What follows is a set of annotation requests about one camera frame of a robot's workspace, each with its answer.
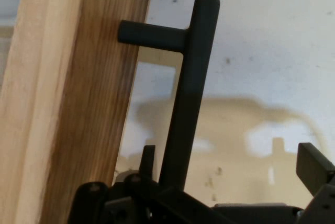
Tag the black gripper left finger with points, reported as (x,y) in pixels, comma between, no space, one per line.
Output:
(125,203)

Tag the wooden cabinet door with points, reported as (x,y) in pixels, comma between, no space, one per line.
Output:
(78,90)

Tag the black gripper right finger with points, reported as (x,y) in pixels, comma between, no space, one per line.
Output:
(319,182)

